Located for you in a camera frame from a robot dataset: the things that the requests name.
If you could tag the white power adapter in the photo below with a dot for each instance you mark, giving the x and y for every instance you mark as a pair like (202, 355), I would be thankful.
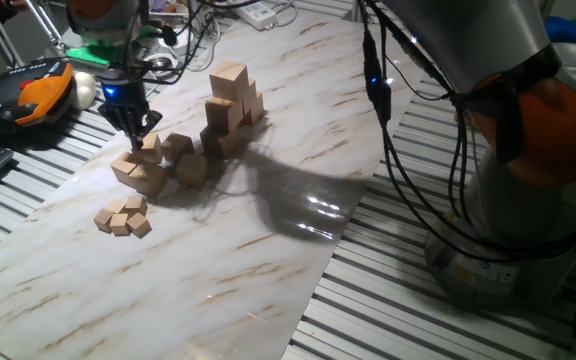
(180, 44)

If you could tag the green wrist mount flange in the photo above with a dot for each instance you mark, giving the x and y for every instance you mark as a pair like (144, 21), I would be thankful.
(93, 53)

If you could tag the large wooden cube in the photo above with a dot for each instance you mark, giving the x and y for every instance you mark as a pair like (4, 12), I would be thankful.
(257, 110)
(222, 115)
(249, 97)
(228, 80)
(215, 145)

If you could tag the medium wooden cube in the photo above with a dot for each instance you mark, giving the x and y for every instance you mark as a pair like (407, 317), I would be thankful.
(149, 180)
(121, 170)
(177, 146)
(153, 148)
(192, 171)

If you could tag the aluminium frame post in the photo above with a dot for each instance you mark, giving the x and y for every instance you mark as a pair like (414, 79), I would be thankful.
(353, 12)
(195, 12)

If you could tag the orange black teach pendant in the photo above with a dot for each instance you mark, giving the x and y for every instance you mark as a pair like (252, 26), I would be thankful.
(38, 97)

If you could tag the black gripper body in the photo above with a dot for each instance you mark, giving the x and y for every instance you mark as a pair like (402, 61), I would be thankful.
(123, 99)

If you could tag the white power strip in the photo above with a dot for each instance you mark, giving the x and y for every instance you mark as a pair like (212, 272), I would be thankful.
(258, 15)

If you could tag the white egg shaped object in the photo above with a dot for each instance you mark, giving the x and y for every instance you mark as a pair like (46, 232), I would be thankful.
(84, 90)

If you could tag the round silver coil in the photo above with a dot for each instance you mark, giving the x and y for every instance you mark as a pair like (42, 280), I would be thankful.
(160, 61)

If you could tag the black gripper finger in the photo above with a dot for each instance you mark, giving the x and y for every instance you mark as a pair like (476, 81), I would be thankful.
(149, 121)
(132, 132)

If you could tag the small wooden cube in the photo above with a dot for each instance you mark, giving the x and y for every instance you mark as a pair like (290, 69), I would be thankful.
(103, 221)
(139, 225)
(136, 205)
(119, 225)
(116, 206)

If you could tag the silver orange robot arm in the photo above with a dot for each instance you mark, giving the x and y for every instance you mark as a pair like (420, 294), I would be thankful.
(493, 40)

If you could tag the marble pattern mat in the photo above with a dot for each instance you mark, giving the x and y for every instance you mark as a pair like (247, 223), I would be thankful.
(218, 300)

